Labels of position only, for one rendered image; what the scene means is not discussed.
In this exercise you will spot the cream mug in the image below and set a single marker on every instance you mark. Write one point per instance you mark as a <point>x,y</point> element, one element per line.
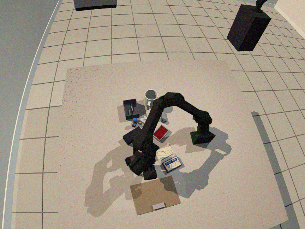
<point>149,97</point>

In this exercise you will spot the cream paper card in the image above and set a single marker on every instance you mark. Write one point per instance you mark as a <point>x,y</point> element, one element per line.
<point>164,153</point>

